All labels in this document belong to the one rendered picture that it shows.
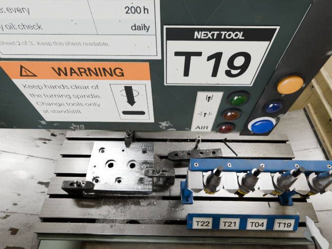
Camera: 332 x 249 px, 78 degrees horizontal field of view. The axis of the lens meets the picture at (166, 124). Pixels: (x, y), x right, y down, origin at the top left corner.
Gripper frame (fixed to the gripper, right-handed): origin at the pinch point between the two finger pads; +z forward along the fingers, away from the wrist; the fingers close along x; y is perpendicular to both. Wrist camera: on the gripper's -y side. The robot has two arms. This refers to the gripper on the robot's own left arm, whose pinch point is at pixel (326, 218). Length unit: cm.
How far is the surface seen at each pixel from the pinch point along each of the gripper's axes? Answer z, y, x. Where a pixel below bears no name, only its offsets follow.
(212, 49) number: 6, -54, -43
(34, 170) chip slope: 31, 51, -127
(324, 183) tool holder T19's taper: 8.7, -6.2, -1.1
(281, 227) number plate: 0.3, 26.3, -1.0
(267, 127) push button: 5, -43, -34
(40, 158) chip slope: 39, 52, -126
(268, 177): 11.6, -2.0, -15.1
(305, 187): 8.5, -2.1, -4.6
